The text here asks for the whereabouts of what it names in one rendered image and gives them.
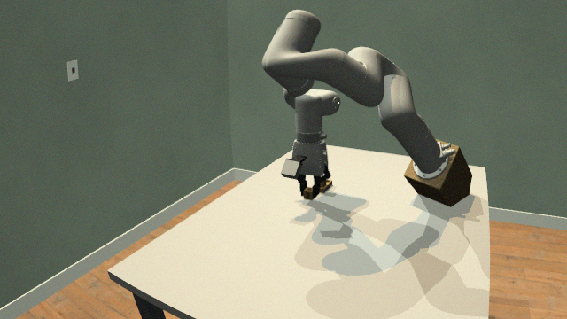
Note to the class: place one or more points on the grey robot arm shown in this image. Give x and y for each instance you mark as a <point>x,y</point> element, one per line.
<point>366,83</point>

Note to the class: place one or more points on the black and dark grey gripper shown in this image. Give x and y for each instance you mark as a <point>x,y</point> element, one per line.
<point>316,154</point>

